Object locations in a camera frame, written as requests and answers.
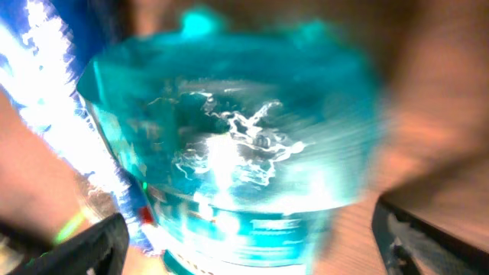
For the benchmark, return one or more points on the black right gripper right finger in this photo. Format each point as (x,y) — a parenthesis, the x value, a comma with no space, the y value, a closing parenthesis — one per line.
(403,239)

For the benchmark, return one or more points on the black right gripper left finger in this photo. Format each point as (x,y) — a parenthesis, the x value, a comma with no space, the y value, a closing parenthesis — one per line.
(100,249)

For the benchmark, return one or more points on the teal mouthwash bottle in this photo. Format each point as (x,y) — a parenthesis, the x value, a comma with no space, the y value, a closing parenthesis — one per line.
(245,144)

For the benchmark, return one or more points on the blue Oreo cookie pack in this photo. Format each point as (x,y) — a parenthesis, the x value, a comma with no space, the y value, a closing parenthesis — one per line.
(45,46)

